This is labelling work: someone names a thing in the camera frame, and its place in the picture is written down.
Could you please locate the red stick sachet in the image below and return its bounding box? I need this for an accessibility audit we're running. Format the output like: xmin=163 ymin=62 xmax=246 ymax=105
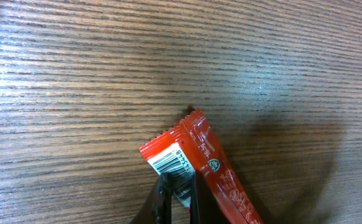
xmin=139 ymin=109 xmax=263 ymax=224

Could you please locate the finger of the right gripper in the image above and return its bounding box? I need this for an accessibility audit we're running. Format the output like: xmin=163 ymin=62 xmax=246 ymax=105
xmin=130 ymin=172 xmax=174 ymax=224
xmin=190 ymin=171 xmax=230 ymax=224

